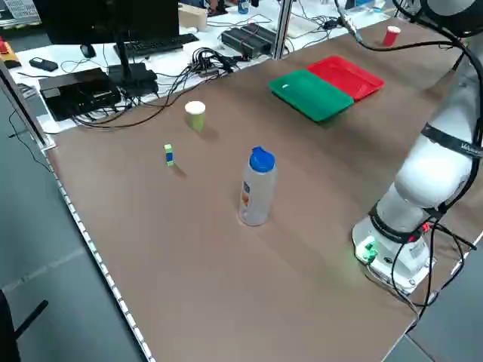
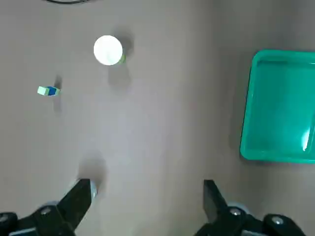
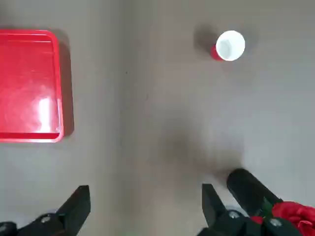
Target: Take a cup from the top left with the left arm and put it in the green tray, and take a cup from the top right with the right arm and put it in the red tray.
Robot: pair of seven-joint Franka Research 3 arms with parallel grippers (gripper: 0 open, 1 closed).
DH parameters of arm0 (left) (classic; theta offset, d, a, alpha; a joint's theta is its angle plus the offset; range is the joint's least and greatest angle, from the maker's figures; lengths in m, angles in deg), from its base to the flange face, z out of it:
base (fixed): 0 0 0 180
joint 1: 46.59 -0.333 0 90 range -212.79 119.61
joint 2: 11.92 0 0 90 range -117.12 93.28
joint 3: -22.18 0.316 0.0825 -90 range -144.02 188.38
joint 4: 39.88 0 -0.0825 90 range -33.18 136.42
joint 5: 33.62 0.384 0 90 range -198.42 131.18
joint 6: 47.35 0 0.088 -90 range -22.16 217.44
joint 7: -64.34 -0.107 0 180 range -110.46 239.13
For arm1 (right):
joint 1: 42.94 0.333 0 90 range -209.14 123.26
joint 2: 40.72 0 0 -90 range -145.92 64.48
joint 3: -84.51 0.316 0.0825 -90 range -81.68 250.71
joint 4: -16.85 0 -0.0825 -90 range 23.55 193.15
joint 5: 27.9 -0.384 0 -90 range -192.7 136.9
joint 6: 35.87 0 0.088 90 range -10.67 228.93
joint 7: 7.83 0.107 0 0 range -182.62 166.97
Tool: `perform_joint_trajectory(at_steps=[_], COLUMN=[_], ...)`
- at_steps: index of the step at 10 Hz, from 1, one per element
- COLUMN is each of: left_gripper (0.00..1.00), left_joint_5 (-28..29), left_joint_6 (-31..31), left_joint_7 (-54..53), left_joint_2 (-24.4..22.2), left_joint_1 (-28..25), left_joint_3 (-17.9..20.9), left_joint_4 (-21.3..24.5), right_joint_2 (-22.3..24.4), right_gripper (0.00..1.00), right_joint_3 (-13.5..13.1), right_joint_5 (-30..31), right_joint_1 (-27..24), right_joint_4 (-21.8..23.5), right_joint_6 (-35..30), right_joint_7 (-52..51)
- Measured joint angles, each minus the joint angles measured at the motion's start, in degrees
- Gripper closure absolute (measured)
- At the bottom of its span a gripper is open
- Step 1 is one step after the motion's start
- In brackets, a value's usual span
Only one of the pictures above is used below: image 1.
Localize green paper cup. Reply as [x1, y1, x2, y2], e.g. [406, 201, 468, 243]
[184, 100, 207, 132]

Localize red paper cup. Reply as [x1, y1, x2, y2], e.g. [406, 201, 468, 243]
[382, 25, 401, 48]

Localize green plastic tray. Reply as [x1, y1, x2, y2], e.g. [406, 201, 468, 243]
[268, 69, 355, 123]

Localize red plastic tray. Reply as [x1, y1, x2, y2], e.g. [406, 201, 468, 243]
[306, 55, 386, 103]

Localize clear bottle with blue lid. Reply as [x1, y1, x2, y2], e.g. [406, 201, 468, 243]
[238, 146, 278, 227]

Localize black finned power supply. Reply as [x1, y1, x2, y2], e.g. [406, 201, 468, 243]
[220, 23, 280, 60]

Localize green connector plug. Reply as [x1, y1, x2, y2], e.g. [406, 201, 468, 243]
[360, 241, 380, 265]

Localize black keyboard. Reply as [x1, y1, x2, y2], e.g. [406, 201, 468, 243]
[114, 33, 200, 60]

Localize beige wooden box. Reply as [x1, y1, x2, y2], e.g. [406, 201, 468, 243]
[177, 4, 208, 32]

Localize white desk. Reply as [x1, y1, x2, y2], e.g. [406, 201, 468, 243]
[7, 0, 393, 135]

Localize black electronics box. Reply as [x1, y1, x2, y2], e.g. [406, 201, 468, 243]
[38, 67, 122, 122]

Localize black computer monitor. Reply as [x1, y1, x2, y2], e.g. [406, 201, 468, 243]
[32, 0, 180, 95]

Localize small black handheld device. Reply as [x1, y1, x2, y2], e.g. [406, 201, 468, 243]
[29, 57, 60, 72]

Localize black cable hub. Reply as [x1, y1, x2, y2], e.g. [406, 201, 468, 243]
[188, 47, 242, 78]

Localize black desk cable bundle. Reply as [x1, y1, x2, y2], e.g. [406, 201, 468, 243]
[71, 73, 197, 129]

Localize aluminium frame post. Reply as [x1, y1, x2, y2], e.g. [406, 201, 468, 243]
[272, 0, 294, 60]

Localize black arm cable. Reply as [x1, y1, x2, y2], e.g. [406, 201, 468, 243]
[334, 0, 483, 218]

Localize black arm base cables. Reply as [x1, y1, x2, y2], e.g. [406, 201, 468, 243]
[390, 220, 477, 316]

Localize aluminium frame rail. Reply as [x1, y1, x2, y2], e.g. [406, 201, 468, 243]
[0, 60, 54, 152]

